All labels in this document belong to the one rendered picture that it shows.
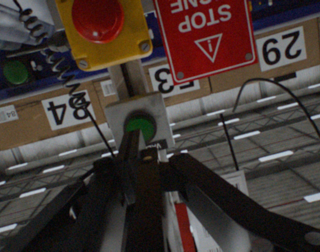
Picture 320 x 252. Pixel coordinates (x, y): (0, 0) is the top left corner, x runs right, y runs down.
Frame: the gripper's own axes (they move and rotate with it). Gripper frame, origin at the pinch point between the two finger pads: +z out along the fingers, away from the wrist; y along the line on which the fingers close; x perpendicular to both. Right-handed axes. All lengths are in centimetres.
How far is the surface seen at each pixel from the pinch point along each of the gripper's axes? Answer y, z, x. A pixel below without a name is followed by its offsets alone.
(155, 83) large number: 4, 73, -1
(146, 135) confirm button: 0.7, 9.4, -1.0
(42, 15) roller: -13.9, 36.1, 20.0
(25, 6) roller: -13.7, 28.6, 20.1
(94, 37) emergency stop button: -0.5, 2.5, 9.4
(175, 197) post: 1.8, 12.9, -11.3
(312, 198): 418, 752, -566
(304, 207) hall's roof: 459, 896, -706
